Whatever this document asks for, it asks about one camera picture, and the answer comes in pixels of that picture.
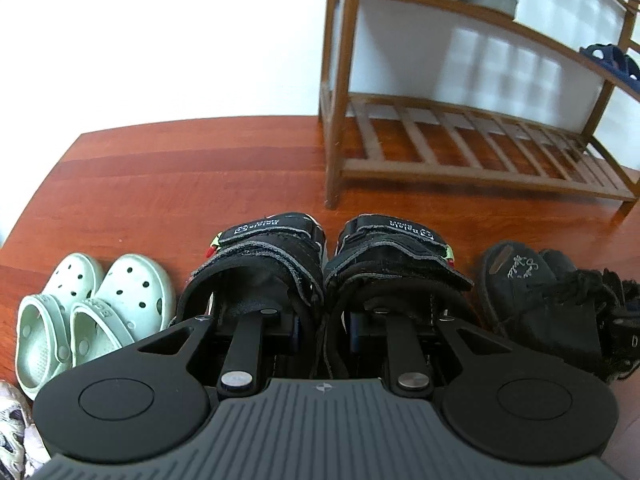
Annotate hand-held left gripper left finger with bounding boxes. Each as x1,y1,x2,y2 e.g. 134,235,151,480
134,308,304,394

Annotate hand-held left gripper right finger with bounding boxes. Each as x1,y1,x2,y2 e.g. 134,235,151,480
348,309,504,394

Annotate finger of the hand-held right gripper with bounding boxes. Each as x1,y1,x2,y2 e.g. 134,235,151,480
602,305,640,359

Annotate black white-soled sport sandal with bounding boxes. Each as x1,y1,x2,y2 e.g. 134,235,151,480
175,212,329,381
322,213,476,381

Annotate black leather ankle boot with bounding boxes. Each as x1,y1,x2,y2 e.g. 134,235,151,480
542,248,629,322
475,240,609,384

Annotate mint green clog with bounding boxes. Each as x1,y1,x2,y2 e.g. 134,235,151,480
70,254,177,369
17,253,106,401

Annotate brown wooden shoe rack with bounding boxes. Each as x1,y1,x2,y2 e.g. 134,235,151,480
319,0,640,216

